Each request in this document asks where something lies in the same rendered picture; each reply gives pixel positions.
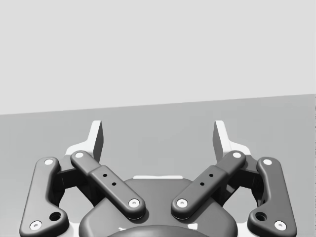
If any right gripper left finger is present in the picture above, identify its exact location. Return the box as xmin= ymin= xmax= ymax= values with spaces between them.
xmin=19 ymin=120 xmax=146 ymax=237

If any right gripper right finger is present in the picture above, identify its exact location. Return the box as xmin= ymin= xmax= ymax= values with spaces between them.
xmin=170 ymin=120 xmax=298 ymax=237

